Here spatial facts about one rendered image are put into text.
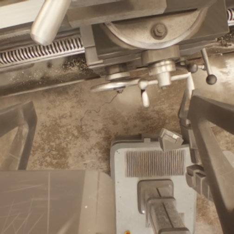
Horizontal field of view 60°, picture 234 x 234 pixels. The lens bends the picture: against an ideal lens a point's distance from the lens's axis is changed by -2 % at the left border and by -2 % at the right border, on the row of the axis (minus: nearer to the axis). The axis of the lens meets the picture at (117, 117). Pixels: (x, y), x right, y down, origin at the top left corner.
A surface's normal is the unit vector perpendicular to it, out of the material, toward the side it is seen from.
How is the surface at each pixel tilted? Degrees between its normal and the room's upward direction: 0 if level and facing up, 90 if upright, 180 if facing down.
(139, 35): 0
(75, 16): 0
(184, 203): 0
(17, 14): 36
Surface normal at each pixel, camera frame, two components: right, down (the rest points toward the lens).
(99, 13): 0.01, 0.11
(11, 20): 0.12, 0.66
